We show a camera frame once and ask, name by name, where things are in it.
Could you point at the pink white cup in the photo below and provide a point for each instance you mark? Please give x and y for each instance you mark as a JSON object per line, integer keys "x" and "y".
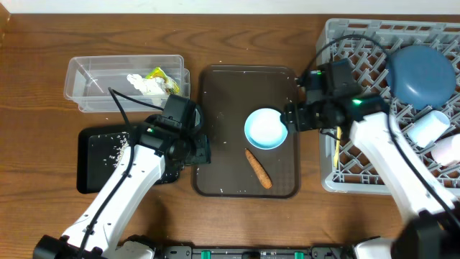
{"x": 446, "y": 151}

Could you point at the orange carrot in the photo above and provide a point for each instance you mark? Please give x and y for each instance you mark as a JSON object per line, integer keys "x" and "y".
{"x": 258, "y": 169}

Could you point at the black waste bin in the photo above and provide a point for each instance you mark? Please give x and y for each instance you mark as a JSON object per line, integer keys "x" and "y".
{"x": 88, "y": 180}

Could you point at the dark brown serving tray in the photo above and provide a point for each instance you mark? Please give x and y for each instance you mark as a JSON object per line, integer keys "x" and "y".
{"x": 230, "y": 93}

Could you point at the cream plastic spoon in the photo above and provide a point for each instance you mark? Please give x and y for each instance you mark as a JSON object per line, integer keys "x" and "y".
{"x": 337, "y": 147}

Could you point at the light blue rice bowl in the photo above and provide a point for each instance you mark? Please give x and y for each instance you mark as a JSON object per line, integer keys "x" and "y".
{"x": 264, "y": 130}

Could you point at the dark blue plate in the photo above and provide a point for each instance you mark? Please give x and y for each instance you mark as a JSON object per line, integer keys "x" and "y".
{"x": 421, "y": 76}

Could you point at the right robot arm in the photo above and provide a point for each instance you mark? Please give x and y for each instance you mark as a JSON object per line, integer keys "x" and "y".
{"x": 430, "y": 212}

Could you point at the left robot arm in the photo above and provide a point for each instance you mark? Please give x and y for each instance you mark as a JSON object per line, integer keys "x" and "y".
{"x": 164, "y": 142}

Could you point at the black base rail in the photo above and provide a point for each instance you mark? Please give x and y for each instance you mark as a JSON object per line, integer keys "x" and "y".
{"x": 315, "y": 252}

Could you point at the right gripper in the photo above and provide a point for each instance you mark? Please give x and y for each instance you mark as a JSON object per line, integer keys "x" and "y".
{"x": 299, "y": 116}

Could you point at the grey dishwasher rack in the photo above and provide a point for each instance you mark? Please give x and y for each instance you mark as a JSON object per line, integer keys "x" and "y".
{"x": 350, "y": 171}

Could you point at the clear plastic waste bin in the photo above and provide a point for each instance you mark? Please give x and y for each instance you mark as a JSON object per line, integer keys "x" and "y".
{"x": 89, "y": 79}

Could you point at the yellow green snack wrapper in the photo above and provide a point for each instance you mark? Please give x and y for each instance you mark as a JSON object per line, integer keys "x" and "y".
{"x": 167, "y": 83}

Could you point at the light blue cup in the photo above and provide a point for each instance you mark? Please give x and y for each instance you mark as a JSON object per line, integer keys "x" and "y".
{"x": 428, "y": 128}

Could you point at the pile of white rice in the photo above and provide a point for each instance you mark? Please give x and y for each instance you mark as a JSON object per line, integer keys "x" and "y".
{"x": 106, "y": 150}

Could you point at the white tissue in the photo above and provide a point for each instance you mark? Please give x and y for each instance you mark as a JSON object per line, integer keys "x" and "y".
{"x": 145, "y": 86}

